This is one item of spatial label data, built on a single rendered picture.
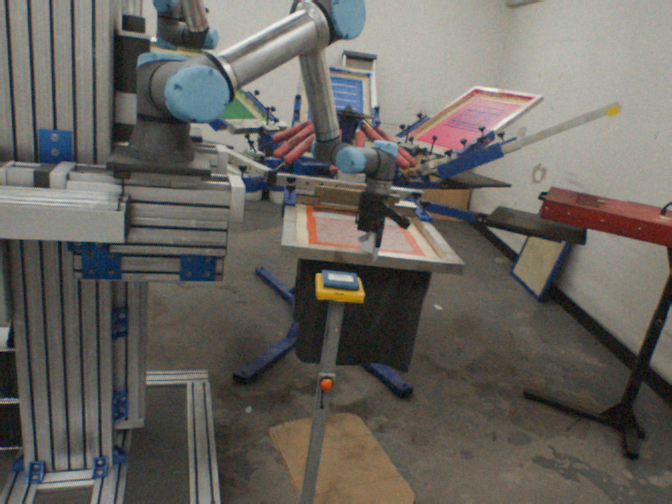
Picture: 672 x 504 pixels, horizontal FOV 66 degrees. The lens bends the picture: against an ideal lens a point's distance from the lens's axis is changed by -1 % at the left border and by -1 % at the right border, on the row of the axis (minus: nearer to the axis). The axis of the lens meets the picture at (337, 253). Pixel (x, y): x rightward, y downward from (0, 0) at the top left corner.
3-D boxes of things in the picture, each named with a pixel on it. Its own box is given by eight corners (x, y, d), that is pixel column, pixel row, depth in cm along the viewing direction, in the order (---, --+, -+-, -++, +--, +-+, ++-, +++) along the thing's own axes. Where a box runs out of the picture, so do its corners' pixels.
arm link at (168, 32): (181, 51, 182) (182, 18, 179) (151, 47, 183) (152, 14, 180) (190, 53, 190) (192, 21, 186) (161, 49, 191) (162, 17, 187)
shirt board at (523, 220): (582, 240, 269) (587, 225, 266) (581, 259, 234) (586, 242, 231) (351, 186, 319) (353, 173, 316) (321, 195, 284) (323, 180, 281)
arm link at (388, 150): (365, 138, 152) (386, 139, 157) (360, 175, 155) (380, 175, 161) (384, 143, 146) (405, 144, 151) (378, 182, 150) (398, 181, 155)
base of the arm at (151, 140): (125, 159, 115) (125, 113, 112) (130, 148, 129) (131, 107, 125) (195, 165, 120) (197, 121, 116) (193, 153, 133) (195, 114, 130)
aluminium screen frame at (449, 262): (462, 275, 166) (465, 264, 165) (280, 256, 159) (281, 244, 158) (412, 211, 240) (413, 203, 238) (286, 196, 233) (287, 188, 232)
